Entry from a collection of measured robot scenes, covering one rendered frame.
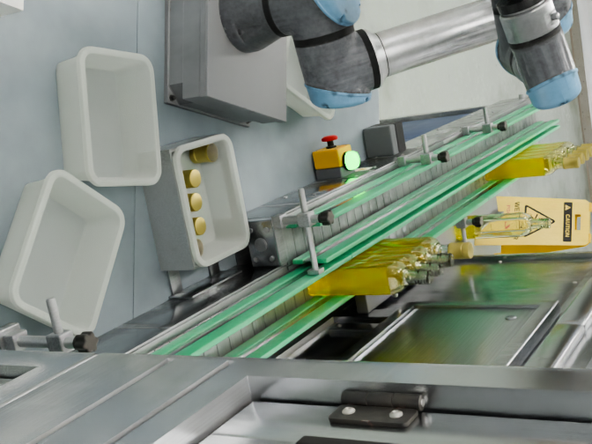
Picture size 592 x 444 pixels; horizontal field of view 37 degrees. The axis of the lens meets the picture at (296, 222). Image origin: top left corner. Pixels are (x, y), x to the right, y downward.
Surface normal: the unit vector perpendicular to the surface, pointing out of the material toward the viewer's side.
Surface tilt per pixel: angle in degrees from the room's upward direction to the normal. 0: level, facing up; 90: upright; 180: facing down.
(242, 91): 1
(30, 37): 0
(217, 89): 1
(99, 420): 90
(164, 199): 90
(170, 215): 90
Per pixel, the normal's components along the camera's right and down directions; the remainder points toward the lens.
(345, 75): 0.20, 0.31
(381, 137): -0.50, 0.25
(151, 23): 0.84, -0.06
